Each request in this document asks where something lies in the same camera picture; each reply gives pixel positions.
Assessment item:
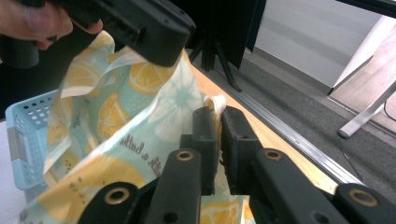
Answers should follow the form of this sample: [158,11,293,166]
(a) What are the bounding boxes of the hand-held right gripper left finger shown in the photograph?
[180,106,219,196]

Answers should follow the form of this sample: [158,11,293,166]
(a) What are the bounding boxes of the black curtain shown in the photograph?
[169,0,268,70]

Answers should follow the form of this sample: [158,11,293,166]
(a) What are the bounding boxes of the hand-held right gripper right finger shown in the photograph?
[220,105,265,196]

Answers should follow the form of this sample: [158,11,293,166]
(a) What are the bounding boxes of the black tripod stand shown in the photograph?
[186,31,244,93]

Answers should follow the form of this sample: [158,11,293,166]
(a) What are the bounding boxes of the light blue plastic basket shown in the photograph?
[4,89,64,191]

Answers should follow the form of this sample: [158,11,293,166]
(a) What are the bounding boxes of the citrus print cloth bag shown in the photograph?
[18,29,256,224]

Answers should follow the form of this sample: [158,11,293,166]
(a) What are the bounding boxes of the black floor cables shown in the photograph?
[383,100,396,123]

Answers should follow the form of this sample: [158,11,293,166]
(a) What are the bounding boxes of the white standing desk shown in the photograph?
[326,0,396,139]

